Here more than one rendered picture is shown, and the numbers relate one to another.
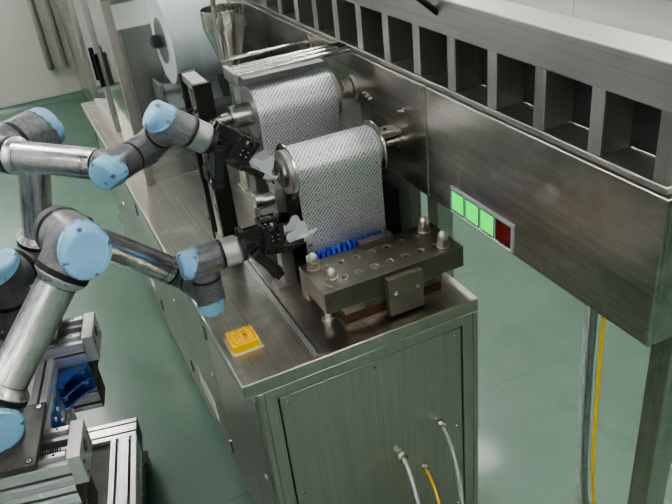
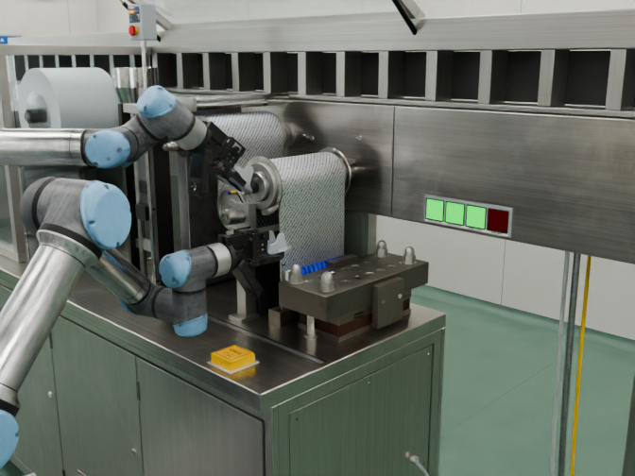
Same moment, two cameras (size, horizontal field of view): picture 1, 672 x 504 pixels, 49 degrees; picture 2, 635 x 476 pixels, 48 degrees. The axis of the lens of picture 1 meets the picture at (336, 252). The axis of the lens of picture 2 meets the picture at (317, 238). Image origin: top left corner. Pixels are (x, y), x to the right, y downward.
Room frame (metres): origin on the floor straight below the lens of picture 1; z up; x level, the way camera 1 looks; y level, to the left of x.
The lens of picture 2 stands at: (0.08, 0.68, 1.56)
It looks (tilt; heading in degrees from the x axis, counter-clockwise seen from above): 14 degrees down; 336
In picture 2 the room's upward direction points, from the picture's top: straight up
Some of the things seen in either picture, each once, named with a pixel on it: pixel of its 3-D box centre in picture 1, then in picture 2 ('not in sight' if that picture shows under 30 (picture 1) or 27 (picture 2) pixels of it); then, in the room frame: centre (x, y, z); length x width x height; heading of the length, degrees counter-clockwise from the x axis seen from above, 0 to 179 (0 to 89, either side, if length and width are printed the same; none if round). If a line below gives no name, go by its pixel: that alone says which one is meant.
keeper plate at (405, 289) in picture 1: (405, 291); (388, 302); (1.54, -0.16, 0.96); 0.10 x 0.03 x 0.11; 112
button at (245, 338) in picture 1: (242, 339); (232, 357); (1.49, 0.26, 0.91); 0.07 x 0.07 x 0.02; 22
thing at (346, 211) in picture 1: (344, 214); (313, 234); (1.71, -0.03, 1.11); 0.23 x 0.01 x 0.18; 112
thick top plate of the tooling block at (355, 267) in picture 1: (381, 265); (356, 282); (1.62, -0.11, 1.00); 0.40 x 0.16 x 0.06; 112
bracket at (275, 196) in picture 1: (277, 237); (241, 263); (1.74, 0.15, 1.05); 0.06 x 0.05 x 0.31; 112
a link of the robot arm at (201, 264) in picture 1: (201, 261); (187, 267); (1.57, 0.33, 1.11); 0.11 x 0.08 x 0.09; 112
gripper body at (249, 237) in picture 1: (260, 238); (243, 249); (1.63, 0.19, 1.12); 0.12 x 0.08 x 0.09; 112
